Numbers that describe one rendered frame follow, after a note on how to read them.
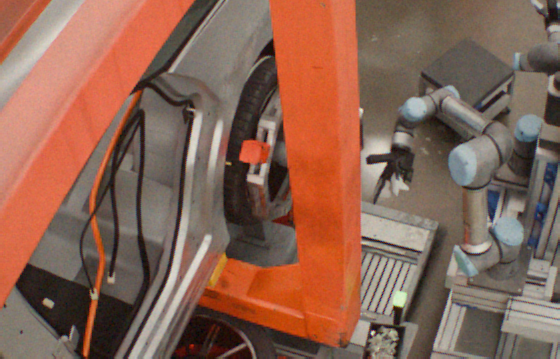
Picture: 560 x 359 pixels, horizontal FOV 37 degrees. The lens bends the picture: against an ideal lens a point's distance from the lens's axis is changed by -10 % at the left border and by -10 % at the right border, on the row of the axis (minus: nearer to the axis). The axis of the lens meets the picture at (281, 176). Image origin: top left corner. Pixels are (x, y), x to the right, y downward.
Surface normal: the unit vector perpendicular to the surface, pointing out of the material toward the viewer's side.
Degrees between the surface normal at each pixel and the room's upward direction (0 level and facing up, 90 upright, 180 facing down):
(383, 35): 0
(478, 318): 0
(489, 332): 0
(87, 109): 90
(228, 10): 78
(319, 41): 90
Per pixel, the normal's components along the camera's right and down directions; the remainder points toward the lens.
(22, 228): 0.93, 0.25
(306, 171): -0.37, 0.74
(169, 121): -0.32, 0.09
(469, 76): -0.07, -0.62
